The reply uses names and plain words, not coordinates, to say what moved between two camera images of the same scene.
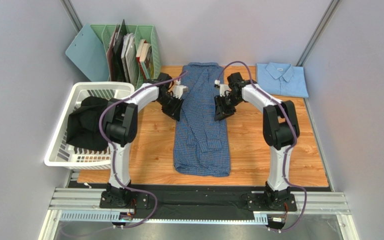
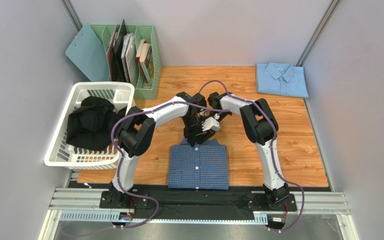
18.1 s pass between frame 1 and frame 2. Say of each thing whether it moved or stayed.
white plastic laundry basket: stayed
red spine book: stayed
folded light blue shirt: stayed
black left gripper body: moved
